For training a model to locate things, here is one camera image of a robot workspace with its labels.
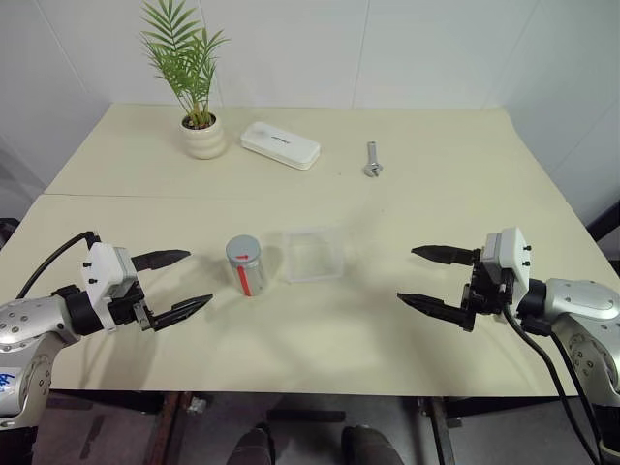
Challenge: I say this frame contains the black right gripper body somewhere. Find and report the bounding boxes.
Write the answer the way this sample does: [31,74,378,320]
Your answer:
[459,247,517,333]

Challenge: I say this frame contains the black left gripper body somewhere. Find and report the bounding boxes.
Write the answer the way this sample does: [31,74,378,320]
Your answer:
[109,284,157,333]

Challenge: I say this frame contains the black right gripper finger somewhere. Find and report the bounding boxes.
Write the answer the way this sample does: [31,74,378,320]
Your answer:
[395,292,467,327]
[410,244,475,266]

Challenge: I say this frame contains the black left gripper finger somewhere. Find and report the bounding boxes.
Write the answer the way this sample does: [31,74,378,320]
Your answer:
[152,293,215,333]
[130,249,193,273]

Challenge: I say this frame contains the clear plastic jar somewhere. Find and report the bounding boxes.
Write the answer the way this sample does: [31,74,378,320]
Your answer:
[227,251,269,298]

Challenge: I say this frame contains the clear square plastic container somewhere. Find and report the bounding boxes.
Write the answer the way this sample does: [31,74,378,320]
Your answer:
[282,223,347,285]

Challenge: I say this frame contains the silver adjustable wrench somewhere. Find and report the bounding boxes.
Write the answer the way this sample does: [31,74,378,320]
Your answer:
[361,140,387,179]

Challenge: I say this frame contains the rusty metal table leg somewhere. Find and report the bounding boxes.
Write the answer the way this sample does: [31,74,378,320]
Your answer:
[143,391,195,465]
[427,396,457,465]

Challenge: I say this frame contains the cream ribbed plant pot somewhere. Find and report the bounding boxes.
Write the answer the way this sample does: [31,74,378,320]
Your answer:
[180,111,230,161]

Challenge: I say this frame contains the green artificial palm plant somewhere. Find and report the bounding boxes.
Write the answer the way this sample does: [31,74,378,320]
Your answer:
[139,0,232,130]

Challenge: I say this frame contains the dark rounded shape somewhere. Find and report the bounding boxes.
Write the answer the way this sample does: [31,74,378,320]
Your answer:
[229,425,278,465]
[340,424,406,465]

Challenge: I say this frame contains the white oblong case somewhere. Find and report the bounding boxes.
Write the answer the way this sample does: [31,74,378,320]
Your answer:
[239,120,323,171]

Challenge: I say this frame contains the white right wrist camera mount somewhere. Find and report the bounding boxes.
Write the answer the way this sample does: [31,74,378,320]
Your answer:
[485,227,534,297]

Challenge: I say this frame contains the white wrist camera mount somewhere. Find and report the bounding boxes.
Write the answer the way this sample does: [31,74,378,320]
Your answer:
[485,227,534,297]
[79,241,139,333]

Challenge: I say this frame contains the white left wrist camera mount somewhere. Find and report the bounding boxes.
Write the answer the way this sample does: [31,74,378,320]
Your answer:
[79,241,139,333]

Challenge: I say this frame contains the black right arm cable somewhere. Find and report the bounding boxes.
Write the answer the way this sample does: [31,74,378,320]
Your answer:
[501,290,605,465]

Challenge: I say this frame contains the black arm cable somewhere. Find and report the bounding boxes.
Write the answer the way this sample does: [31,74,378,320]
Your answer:
[501,290,605,465]
[15,231,104,300]

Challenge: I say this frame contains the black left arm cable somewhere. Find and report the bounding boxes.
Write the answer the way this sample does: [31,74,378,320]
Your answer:
[15,231,104,300]

